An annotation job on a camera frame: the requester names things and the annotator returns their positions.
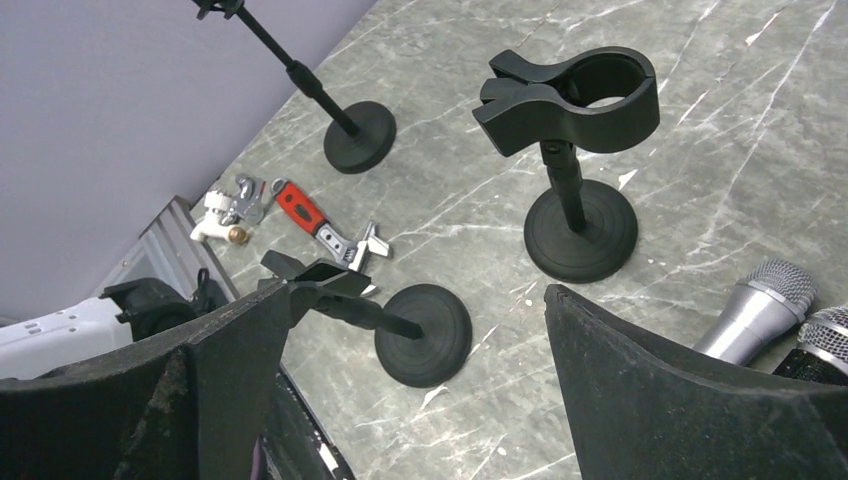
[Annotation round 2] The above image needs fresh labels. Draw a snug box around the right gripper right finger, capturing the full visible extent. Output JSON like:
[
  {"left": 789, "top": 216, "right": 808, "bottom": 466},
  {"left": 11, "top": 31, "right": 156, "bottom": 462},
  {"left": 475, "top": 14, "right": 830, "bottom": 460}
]
[{"left": 544, "top": 284, "right": 847, "bottom": 479}]

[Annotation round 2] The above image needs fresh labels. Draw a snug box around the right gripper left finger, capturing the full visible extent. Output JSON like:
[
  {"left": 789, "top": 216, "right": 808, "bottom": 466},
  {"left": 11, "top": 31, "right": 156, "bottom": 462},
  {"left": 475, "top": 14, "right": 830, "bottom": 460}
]
[{"left": 1, "top": 283, "right": 288, "bottom": 479}]

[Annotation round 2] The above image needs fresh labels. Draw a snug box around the silver grey microphone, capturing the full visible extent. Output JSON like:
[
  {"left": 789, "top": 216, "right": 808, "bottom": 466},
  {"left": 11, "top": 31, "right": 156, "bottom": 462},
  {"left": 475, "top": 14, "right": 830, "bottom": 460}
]
[{"left": 693, "top": 258, "right": 818, "bottom": 366}]

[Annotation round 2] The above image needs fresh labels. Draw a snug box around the black mic stand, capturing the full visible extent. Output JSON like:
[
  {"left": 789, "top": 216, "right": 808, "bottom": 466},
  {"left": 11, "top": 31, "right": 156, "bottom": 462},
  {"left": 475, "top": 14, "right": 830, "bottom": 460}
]
[
  {"left": 257, "top": 250, "right": 473, "bottom": 388},
  {"left": 472, "top": 46, "right": 660, "bottom": 284}
]

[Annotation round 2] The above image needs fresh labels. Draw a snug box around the shock mount stand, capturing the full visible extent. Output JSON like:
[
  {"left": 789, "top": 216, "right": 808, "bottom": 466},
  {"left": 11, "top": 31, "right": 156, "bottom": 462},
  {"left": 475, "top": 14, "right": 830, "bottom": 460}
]
[{"left": 196, "top": 0, "right": 397, "bottom": 174}]

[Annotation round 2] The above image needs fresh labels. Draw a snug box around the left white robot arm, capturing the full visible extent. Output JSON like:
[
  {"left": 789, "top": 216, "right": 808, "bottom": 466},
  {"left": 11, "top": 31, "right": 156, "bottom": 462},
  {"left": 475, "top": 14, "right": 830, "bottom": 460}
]
[{"left": 1, "top": 268, "right": 229, "bottom": 380}]

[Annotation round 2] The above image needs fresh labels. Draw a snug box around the small brass white fitting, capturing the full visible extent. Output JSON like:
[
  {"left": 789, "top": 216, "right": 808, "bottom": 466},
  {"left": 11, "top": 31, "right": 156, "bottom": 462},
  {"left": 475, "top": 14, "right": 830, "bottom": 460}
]
[{"left": 189, "top": 173, "right": 266, "bottom": 245}]

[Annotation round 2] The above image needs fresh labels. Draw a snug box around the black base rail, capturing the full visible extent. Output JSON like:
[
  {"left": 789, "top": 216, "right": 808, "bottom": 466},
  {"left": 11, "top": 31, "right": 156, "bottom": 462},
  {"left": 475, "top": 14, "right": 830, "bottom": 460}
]
[{"left": 251, "top": 366, "right": 355, "bottom": 480}]

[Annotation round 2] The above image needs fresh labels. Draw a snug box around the red handled adjustable wrench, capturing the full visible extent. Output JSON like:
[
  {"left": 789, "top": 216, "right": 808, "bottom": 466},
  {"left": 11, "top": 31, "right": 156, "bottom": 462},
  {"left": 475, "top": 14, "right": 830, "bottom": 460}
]
[{"left": 271, "top": 178, "right": 392, "bottom": 272}]

